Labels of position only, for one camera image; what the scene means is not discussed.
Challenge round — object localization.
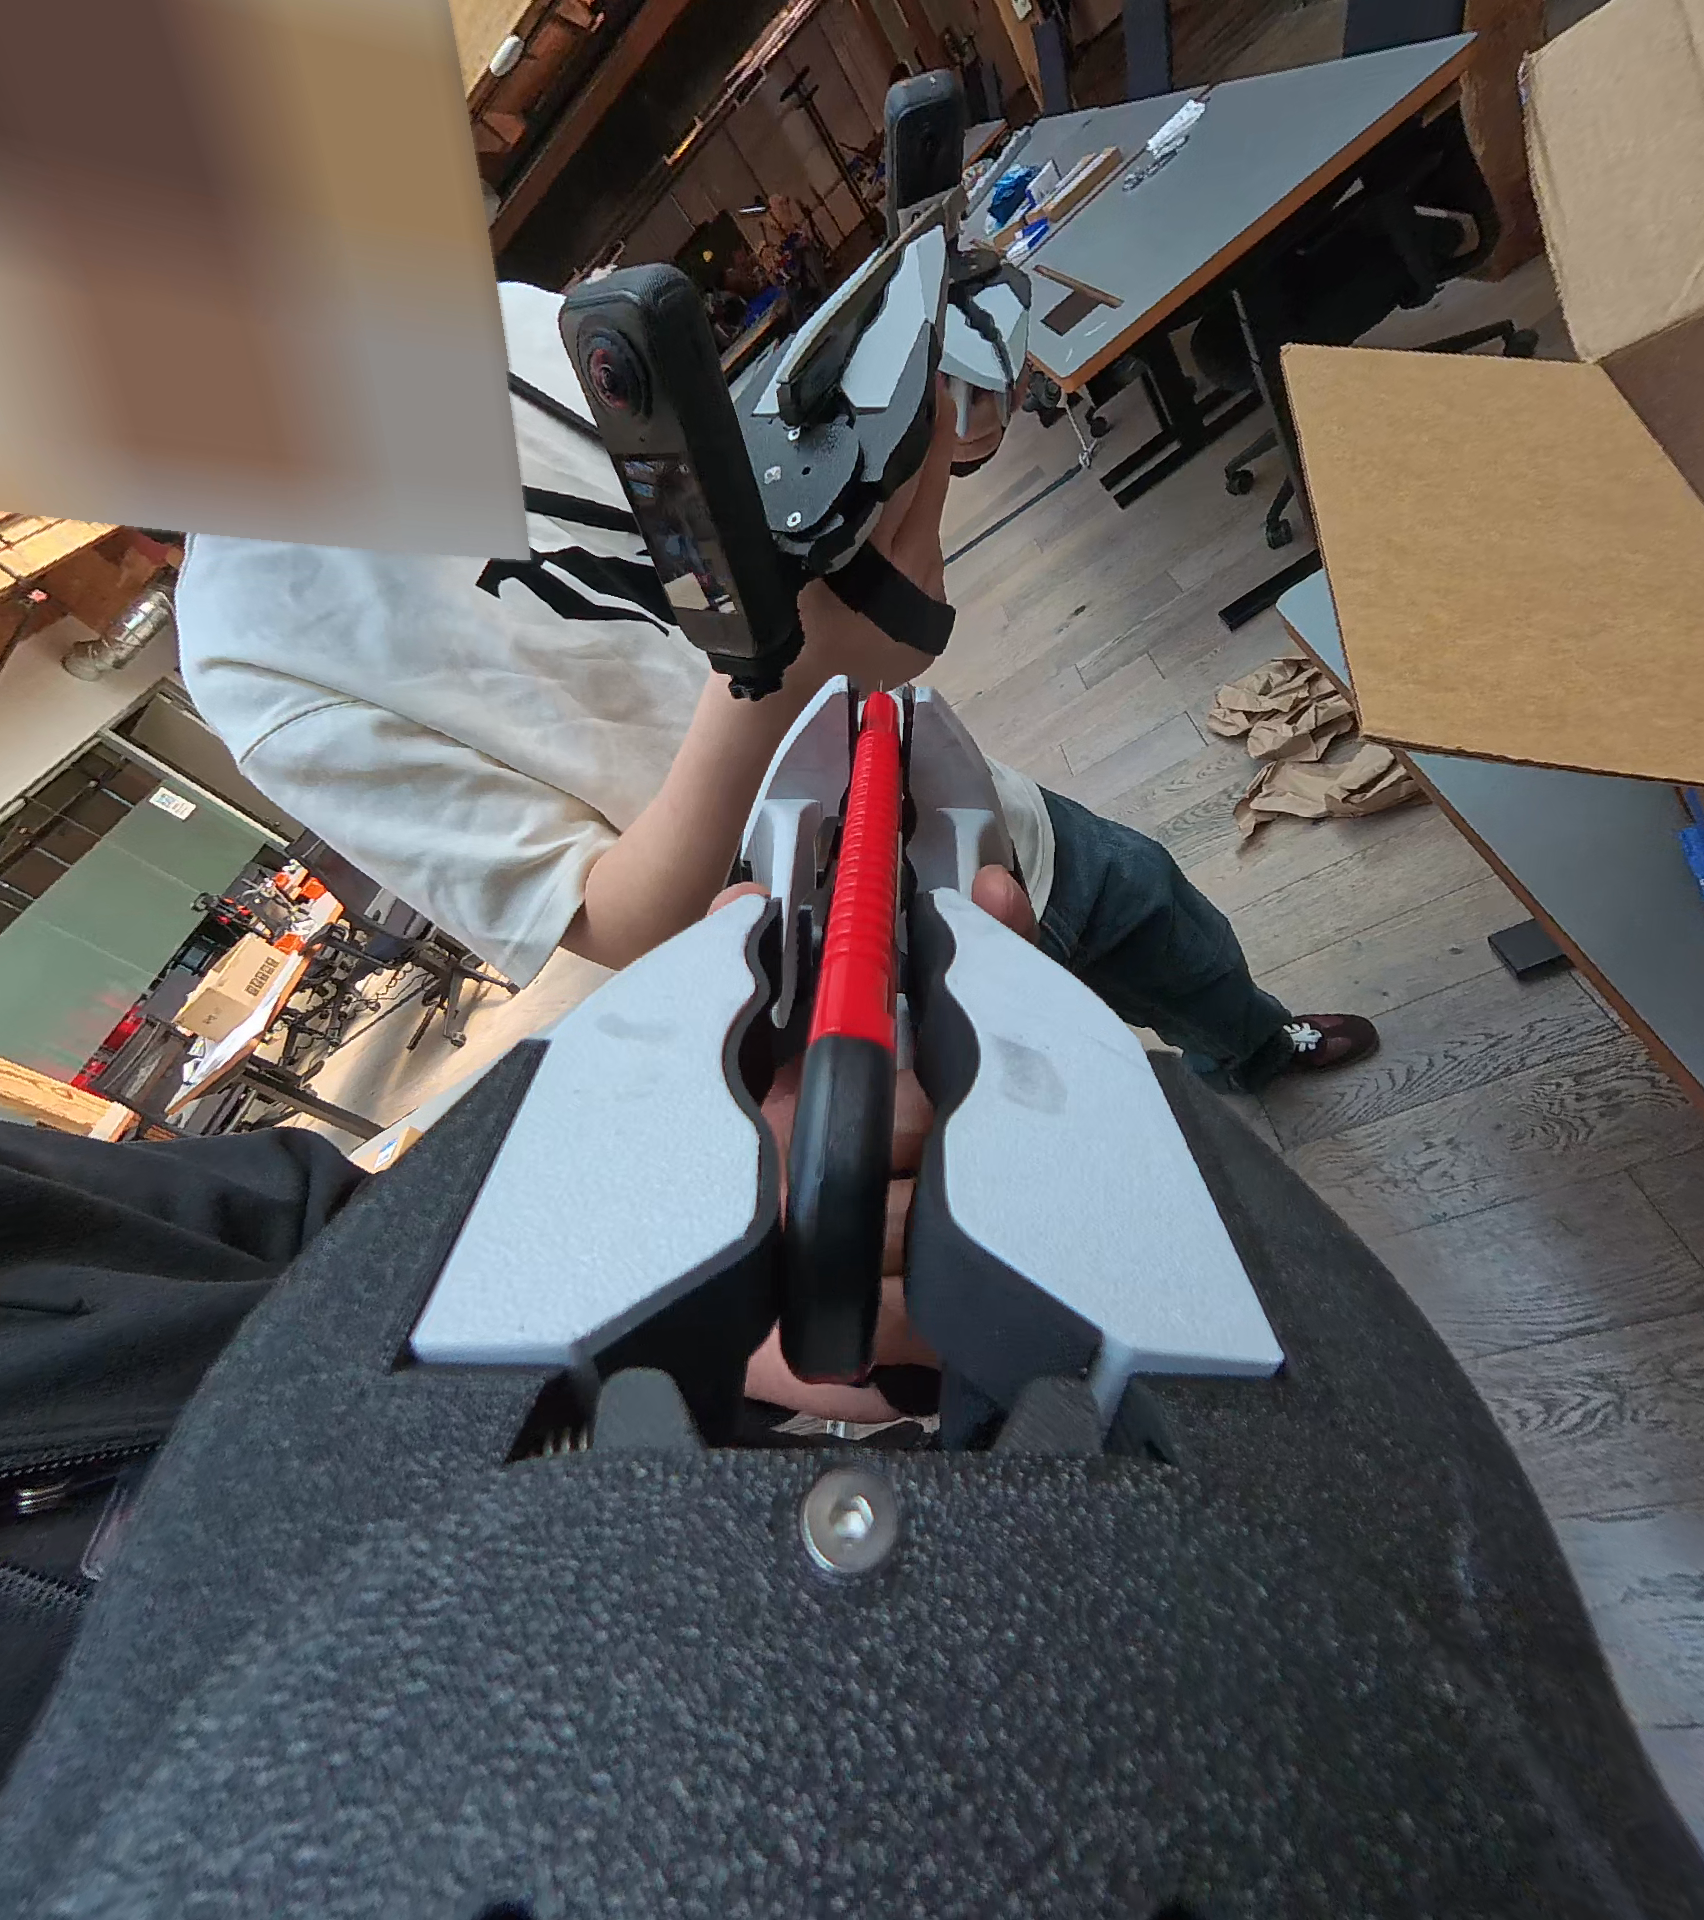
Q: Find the red and black utility knife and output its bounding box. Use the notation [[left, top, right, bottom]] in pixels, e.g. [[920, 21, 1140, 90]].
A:
[[773, 690, 930, 1386]]

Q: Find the wooden board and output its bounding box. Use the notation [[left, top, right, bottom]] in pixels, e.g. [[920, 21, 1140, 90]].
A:
[[1033, 145, 1127, 220]]

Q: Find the black office chair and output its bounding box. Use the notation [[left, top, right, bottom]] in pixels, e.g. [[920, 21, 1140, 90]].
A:
[[1225, 142, 1506, 549]]

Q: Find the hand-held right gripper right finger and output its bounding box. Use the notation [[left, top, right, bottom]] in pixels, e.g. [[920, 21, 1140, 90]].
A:
[[906, 888, 1289, 1446]]

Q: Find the crumpled brown paper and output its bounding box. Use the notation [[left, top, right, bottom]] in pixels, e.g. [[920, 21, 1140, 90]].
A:
[[1204, 656, 1424, 839]]

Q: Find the black backpack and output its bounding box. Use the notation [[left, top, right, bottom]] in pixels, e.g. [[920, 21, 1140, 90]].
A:
[[0, 1080, 373, 1920]]

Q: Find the labelled small cardboard box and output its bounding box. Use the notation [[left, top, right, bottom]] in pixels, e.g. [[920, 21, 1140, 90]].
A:
[[176, 930, 314, 1044]]

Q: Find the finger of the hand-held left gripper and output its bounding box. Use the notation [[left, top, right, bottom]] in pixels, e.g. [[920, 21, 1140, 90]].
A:
[[900, 685, 1042, 901], [740, 673, 862, 901]]

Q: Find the another person's forearm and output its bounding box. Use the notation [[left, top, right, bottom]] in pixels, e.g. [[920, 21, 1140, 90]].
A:
[[558, 592, 883, 970]]

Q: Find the dark flat board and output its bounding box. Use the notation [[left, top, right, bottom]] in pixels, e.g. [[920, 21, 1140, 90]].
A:
[[1031, 261, 1127, 340]]

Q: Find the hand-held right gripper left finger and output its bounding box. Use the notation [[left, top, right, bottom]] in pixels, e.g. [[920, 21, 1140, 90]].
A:
[[405, 892, 794, 1381]]

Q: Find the wooden table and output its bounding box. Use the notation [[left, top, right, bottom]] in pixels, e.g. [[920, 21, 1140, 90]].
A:
[[115, 960, 390, 1146]]

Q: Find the silver ventilation duct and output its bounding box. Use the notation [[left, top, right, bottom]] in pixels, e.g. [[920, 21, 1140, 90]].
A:
[[60, 583, 180, 684]]

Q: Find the person's left hand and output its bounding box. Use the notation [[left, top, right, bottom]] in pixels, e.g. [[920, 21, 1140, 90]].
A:
[[707, 861, 1042, 1419]]

